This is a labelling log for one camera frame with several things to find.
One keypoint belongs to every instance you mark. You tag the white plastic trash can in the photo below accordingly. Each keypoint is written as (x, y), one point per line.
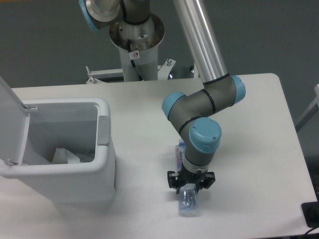
(80, 126)

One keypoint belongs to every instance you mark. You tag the white frame at right edge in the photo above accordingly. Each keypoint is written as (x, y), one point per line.
(309, 112)

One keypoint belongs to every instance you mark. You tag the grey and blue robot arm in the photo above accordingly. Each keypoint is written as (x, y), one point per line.
(189, 115)

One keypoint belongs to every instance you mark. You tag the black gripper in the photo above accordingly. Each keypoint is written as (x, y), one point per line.
(202, 179)

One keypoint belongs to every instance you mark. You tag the white plastic bag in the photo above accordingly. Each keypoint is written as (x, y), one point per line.
(64, 156)

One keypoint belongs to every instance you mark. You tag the clear plastic water bottle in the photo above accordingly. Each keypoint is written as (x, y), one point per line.
(187, 196)

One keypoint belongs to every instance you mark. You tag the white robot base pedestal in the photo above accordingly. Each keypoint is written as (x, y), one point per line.
(138, 48)

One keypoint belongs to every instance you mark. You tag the white trash can lid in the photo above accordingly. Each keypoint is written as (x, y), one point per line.
(14, 126)

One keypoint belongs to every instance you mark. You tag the black device at table edge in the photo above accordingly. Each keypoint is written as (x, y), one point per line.
(311, 213)

